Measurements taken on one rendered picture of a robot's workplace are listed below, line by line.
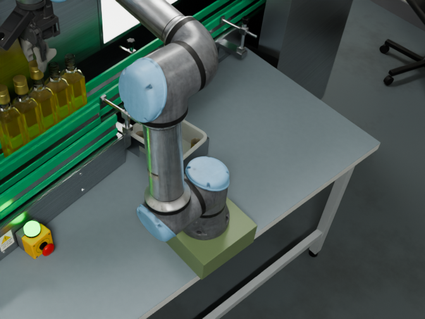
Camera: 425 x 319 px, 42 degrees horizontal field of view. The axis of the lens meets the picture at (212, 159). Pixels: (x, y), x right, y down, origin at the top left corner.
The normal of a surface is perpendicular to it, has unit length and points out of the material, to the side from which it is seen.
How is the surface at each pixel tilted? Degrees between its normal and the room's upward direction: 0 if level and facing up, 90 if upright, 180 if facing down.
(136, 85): 86
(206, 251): 3
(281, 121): 0
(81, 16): 90
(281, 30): 90
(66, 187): 90
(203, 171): 5
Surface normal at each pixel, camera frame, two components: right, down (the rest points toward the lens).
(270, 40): -0.60, 0.55
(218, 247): 0.07, -0.65
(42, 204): 0.79, 0.49
